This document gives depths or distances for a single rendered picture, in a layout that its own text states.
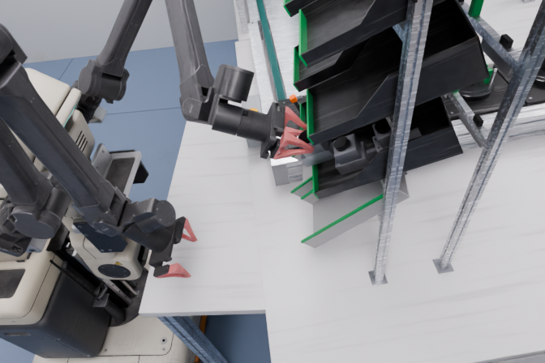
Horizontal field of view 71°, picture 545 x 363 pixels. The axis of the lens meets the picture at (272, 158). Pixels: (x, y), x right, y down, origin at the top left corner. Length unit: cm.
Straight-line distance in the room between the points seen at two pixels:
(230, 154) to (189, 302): 53
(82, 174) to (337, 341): 67
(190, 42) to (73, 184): 36
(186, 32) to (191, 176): 61
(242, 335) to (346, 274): 98
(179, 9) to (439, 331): 93
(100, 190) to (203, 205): 51
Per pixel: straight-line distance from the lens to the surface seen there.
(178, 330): 132
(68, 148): 73
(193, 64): 81
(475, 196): 85
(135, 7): 108
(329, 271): 107
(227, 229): 117
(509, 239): 120
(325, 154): 77
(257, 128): 72
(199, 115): 75
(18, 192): 85
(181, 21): 88
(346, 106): 68
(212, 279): 111
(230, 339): 196
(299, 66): 83
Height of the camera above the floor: 183
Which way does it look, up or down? 48 degrees down
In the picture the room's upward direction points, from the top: 12 degrees counter-clockwise
